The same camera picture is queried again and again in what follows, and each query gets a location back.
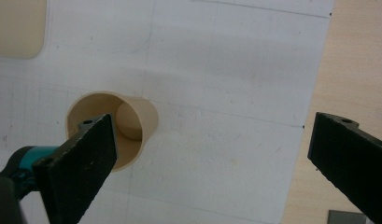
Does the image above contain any white gridded paper mat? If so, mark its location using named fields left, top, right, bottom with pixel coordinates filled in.
left=0, top=0, right=335, bottom=224

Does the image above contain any beige plastic cup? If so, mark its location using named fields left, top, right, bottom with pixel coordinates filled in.
left=64, top=91, right=160, bottom=173

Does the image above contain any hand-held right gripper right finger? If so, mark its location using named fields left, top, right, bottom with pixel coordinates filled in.
left=307, top=112, right=382, bottom=224

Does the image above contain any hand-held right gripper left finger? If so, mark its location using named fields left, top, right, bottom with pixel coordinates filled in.
left=32, top=113, right=119, bottom=224

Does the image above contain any small grey square plate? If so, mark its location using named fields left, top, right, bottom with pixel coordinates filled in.
left=328, top=209, right=369, bottom=224

